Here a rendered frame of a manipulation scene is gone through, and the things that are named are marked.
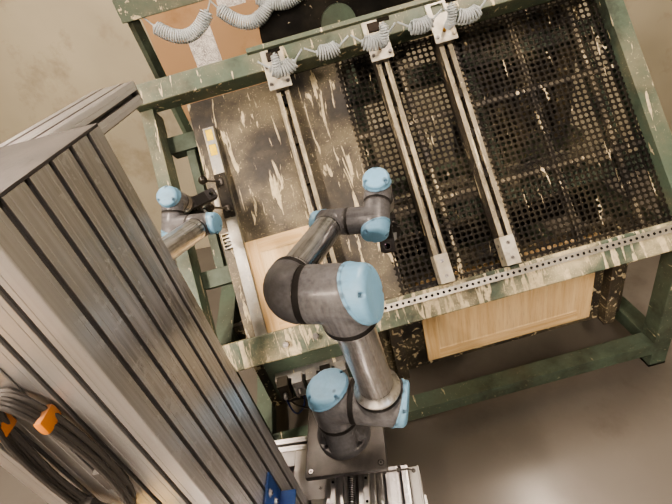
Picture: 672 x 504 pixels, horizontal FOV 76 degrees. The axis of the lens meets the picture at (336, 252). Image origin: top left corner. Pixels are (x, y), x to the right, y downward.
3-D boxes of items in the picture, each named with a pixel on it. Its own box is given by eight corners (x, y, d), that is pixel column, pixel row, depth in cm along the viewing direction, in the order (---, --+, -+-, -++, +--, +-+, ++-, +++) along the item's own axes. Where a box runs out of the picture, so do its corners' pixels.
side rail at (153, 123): (207, 349, 194) (198, 352, 183) (151, 121, 203) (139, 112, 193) (219, 345, 194) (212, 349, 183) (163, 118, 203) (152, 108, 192)
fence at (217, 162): (257, 335, 188) (255, 336, 184) (205, 132, 196) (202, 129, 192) (268, 332, 188) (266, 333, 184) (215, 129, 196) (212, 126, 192)
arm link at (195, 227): (117, 267, 103) (218, 202, 146) (82, 269, 106) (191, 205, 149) (135, 308, 107) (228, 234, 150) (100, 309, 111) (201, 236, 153)
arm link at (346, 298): (361, 390, 119) (301, 250, 84) (415, 393, 115) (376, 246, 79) (354, 433, 111) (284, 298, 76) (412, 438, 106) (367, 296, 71)
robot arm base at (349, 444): (372, 456, 115) (365, 435, 110) (318, 463, 117) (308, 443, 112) (368, 407, 128) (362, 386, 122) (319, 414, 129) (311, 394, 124)
